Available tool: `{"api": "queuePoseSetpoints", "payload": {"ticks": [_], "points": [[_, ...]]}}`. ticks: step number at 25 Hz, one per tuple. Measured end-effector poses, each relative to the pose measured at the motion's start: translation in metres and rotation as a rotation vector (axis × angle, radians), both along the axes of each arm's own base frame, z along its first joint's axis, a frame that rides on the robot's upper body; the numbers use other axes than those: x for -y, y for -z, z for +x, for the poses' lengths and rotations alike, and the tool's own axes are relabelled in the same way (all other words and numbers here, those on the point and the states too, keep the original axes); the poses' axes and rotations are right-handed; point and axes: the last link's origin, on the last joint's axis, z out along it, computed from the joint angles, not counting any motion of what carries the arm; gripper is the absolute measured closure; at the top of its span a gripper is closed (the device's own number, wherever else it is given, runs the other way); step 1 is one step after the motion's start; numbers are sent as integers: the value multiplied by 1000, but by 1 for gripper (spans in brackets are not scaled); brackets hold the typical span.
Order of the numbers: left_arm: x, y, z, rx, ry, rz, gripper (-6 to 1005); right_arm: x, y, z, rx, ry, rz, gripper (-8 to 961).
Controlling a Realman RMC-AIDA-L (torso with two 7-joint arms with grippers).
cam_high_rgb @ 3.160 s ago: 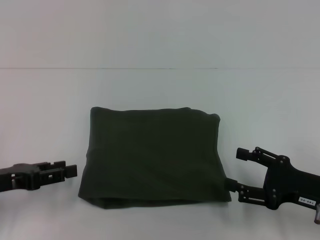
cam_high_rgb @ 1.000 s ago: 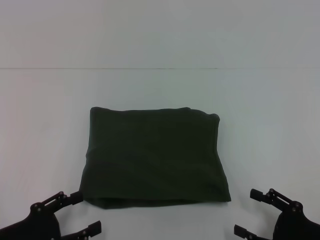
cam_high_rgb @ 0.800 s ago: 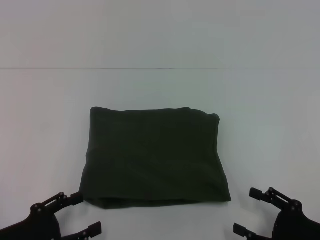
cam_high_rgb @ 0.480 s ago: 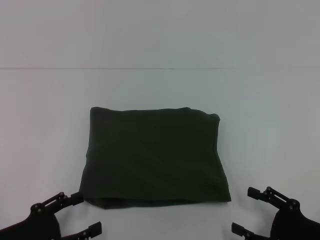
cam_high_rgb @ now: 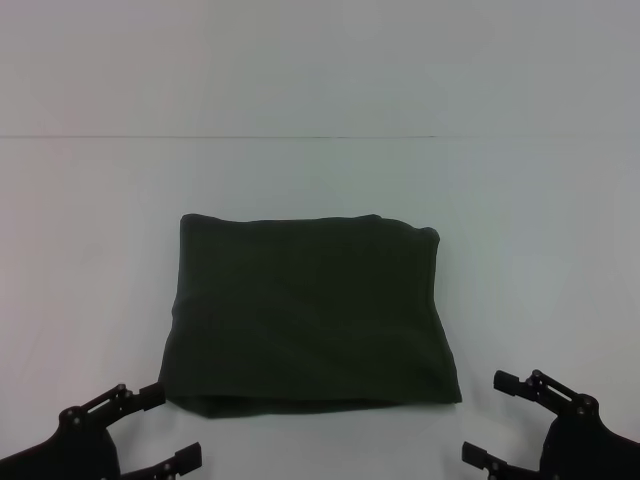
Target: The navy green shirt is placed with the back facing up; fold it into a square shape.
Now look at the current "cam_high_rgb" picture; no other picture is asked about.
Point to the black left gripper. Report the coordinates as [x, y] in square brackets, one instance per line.
[60, 450]

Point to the dark green t-shirt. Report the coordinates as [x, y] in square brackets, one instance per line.
[310, 315]

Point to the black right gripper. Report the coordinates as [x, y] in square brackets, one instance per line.
[595, 445]

